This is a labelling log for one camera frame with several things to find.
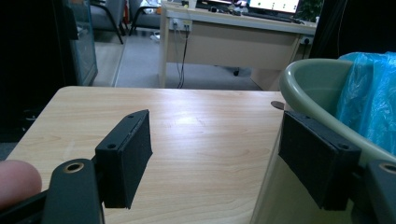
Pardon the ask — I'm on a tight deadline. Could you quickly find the green potted plant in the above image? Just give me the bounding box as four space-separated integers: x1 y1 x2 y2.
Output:
295 0 325 22

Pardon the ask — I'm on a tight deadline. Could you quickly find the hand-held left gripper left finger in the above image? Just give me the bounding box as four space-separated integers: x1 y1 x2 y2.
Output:
94 109 153 209

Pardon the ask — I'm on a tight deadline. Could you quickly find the black keyboard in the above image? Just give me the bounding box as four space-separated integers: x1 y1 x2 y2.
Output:
242 11 303 24

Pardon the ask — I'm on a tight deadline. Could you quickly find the grey office chair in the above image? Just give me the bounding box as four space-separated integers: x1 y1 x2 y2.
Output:
128 0 163 35
89 0 126 45

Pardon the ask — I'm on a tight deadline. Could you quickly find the blue plastic bag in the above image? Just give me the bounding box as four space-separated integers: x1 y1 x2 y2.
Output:
335 50 396 157

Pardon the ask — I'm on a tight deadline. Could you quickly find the beige wooden office desk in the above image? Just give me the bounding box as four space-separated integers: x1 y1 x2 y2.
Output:
158 1 318 91

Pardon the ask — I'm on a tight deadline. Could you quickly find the green plastic bin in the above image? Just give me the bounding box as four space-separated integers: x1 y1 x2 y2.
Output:
248 58 396 224

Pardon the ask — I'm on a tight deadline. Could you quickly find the white power socket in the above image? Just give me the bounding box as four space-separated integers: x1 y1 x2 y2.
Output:
172 18 194 32

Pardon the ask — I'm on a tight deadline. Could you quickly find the computer monitor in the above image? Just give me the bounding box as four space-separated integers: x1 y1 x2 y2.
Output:
247 0 302 15

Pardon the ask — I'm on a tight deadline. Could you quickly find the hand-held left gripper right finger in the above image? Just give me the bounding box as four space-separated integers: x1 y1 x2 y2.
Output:
278 110 362 212

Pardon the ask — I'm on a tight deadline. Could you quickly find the black cable under desk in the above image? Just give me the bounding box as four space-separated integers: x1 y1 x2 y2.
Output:
174 24 191 90

